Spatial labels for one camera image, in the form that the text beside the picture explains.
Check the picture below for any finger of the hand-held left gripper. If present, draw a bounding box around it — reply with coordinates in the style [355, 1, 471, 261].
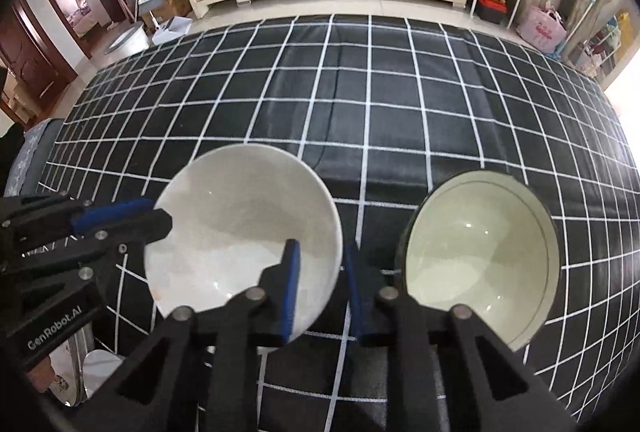
[0, 209, 175, 327]
[0, 194, 156, 243]

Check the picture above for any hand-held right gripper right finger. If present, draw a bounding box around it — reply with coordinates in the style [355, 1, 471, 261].
[344, 241, 591, 432]

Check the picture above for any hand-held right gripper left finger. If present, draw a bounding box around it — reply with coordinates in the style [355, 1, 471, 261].
[65, 239, 303, 432]

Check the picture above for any white plate with pink petals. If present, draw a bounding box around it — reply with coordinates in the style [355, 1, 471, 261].
[47, 342, 83, 408]

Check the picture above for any large plain white plate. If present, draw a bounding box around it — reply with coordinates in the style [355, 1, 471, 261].
[82, 349, 126, 400]

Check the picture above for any plain white bowl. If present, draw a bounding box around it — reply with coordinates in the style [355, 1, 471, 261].
[144, 143, 343, 345]

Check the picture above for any patterned rim bowl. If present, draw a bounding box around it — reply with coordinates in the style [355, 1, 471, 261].
[395, 170, 561, 353]

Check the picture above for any white mop bucket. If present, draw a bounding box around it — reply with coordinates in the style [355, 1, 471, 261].
[102, 22, 151, 57]

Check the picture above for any brown wooden door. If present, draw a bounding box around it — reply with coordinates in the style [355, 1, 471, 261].
[0, 0, 73, 113]

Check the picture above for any black white checked tablecloth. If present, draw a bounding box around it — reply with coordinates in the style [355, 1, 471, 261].
[37, 14, 640, 432]

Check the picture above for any white dustpan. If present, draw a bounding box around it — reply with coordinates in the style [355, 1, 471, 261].
[150, 16, 193, 45]

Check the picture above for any red black bin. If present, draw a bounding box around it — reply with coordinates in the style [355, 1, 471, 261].
[475, 0, 516, 25]

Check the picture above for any pink bag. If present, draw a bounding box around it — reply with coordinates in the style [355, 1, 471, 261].
[517, 2, 568, 55]

